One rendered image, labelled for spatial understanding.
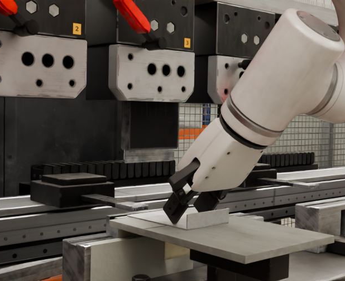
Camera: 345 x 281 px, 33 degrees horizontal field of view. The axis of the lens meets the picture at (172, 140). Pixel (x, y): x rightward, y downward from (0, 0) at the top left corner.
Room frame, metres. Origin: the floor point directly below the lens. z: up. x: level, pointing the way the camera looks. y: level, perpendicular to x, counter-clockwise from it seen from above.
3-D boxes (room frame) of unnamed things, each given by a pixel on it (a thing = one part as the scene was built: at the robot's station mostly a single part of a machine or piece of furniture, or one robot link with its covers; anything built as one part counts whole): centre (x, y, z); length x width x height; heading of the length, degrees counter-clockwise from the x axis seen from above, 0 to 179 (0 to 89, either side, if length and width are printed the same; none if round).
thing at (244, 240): (0.81, -0.06, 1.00); 0.26 x 0.18 x 0.01; 42
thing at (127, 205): (1.05, 0.14, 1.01); 0.26 x 0.12 x 0.05; 42
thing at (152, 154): (0.92, 0.03, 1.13); 0.10 x 0.02 x 0.10; 132
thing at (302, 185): (1.37, -0.23, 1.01); 0.26 x 0.12 x 0.05; 42
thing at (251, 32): (1.04, -0.10, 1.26); 0.15 x 0.09 x 0.17; 132
